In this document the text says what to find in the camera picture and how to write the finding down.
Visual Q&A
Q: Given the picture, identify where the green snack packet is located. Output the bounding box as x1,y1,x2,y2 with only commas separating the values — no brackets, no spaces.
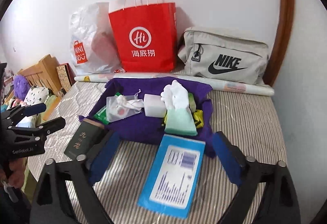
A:
94,92,121,124

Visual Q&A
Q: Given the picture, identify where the person's left hand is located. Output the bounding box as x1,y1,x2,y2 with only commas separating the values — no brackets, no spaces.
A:
1,158,27,189

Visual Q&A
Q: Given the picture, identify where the dark green tea box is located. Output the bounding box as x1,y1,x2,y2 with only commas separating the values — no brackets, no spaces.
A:
64,118,105,160

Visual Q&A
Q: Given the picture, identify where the white dotted pillow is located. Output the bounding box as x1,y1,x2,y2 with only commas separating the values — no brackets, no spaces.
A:
24,87,49,105

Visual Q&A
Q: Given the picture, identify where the purple plush toy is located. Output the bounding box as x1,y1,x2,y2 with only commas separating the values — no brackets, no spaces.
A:
13,75,30,101

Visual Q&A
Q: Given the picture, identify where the purple towel cloth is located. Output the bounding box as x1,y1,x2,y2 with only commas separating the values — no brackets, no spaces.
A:
86,77,216,158

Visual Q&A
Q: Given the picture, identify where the blue white paper box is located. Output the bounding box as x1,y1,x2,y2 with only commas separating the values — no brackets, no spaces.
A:
138,134,206,218

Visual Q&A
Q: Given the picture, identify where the light green tissue pack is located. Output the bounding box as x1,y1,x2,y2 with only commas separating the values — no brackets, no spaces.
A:
188,92,196,113

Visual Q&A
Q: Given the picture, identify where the wooden headboard furniture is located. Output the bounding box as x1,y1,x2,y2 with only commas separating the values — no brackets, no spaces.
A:
17,55,62,97

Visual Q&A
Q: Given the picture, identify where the white foam sponge block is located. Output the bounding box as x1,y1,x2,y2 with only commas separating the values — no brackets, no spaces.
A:
143,94,167,118

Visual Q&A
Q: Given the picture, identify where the rolled white patterned mat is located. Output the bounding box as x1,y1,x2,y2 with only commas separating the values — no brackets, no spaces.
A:
74,72,274,97

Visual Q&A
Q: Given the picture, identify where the brown patterned gift box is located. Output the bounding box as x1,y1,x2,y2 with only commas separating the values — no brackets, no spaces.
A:
56,63,75,92

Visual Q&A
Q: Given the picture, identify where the grey Nike pouch bag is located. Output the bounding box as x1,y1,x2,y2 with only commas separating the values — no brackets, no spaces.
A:
178,27,269,84

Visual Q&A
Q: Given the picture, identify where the white Miniso plastic bag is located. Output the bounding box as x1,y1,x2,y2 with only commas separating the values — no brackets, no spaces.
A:
69,2,124,76

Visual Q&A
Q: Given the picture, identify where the red paper shopping bag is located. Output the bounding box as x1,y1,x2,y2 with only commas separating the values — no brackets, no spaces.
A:
108,2,177,73

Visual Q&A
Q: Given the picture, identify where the yellow black folded strap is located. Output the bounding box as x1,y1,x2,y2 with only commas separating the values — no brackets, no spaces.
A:
162,108,205,129

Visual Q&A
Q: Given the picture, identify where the clear drawstring pouch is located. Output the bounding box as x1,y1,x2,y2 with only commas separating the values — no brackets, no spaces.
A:
106,90,144,123

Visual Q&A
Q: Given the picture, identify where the brown wooden door frame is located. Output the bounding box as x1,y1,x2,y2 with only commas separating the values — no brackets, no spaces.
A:
263,0,295,86

